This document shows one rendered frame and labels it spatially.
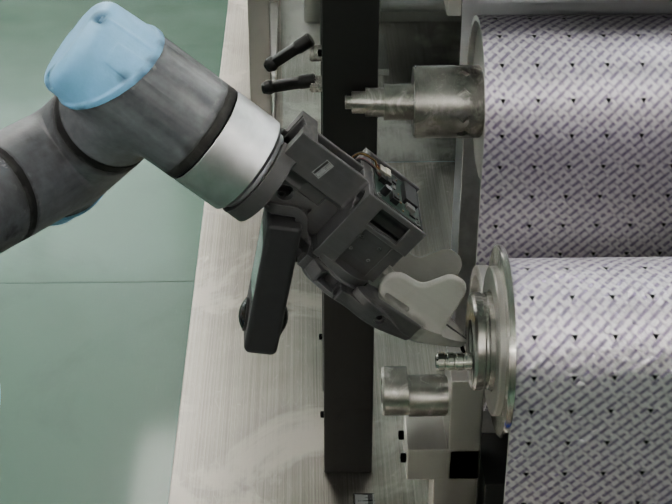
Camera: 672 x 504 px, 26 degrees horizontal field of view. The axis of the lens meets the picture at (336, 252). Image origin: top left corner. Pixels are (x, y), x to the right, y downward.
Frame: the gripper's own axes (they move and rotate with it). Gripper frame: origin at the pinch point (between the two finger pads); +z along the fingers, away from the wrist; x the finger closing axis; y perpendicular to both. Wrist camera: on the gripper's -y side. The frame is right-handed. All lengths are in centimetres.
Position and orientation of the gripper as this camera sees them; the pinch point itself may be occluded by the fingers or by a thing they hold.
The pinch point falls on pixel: (444, 338)
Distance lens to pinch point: 109.9
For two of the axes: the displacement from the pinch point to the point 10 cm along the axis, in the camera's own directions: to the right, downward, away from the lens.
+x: -0.2, -5.1, 8.6
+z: 7.6, 5.5, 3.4
